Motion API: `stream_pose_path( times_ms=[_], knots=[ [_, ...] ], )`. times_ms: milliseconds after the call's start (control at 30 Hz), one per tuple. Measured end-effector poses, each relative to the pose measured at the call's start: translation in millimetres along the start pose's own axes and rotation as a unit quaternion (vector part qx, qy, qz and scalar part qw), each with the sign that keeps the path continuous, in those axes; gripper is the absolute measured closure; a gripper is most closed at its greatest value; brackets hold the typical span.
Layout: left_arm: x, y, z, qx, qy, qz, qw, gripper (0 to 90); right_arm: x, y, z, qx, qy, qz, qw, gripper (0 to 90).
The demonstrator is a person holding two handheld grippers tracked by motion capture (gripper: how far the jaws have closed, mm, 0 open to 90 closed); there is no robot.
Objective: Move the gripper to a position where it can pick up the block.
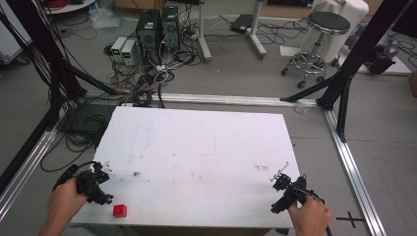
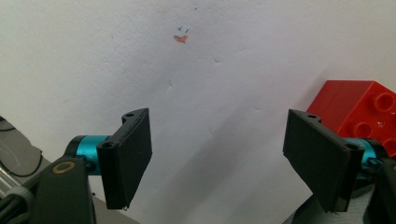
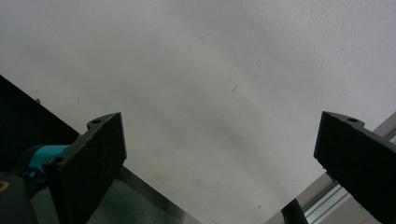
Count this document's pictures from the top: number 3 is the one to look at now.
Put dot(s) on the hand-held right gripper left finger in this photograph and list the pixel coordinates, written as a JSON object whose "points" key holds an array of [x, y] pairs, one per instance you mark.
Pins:
{"points": [[88, 155]]}

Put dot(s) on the black and teal object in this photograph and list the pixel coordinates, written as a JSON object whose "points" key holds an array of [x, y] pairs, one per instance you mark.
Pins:
{"points": [[18, 199]]}

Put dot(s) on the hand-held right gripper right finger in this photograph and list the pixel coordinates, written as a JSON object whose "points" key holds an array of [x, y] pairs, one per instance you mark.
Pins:
{"points": [[358, 155]]}

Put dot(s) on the dark tube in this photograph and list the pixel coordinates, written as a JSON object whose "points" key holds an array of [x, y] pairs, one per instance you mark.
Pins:
{"points": [[294, 214]]}

